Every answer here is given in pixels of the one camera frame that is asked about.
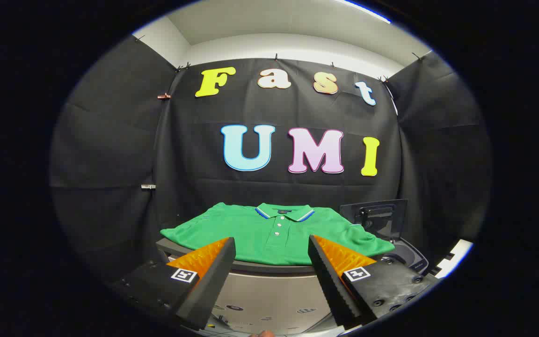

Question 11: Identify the grey washing machine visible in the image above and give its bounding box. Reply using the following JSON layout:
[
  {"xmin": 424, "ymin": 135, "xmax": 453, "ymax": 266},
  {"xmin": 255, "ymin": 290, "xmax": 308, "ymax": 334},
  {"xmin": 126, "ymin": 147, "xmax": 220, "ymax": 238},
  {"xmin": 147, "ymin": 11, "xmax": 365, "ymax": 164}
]
[{"xmin": 380, "ymin": 238, "xmax": 430, "ymax": 277}]

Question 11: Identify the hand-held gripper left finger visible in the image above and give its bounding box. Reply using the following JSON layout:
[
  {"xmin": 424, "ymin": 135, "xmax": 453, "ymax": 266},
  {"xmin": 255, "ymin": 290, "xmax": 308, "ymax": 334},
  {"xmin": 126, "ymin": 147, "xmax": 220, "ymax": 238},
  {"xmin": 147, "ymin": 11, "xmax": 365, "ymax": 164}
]
[{"xmin": 110, "ymin": 236, "xmax": 237, "ymax": 330}]

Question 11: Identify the white board with black marks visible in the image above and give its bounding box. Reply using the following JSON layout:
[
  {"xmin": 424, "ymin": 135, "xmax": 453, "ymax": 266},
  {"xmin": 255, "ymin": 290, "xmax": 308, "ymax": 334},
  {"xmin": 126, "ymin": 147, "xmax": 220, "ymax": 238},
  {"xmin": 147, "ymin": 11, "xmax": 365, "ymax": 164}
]
[{"xmin": 431, "ymin": 239, "xmax": 474, "ymax": 279}]

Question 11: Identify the dark transparent washing machine lid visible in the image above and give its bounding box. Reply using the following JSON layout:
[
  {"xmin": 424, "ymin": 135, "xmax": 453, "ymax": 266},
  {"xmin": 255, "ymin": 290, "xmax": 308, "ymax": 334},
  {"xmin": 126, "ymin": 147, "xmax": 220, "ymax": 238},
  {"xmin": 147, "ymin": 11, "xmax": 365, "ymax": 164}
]
[{"xmin": 339, "ymin": 199, "xmax": 408, "ymax": 242}]

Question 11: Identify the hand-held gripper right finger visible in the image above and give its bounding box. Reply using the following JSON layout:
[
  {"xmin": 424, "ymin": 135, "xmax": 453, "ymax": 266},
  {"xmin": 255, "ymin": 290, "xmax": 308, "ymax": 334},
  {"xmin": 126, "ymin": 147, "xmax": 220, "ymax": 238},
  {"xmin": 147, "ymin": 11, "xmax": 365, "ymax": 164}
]
[{"xmin": 308, "ymin": 235, "xmax": 438, "ymax": 328}]

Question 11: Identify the green polo shirt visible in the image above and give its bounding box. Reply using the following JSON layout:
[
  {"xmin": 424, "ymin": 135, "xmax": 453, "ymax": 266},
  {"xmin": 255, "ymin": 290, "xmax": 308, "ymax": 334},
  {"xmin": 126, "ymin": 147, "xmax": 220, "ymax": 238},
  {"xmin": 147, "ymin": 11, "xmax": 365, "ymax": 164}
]
[{"xmin": 160, "ymin": 202, "xmax": 395, "ymax": 266}]

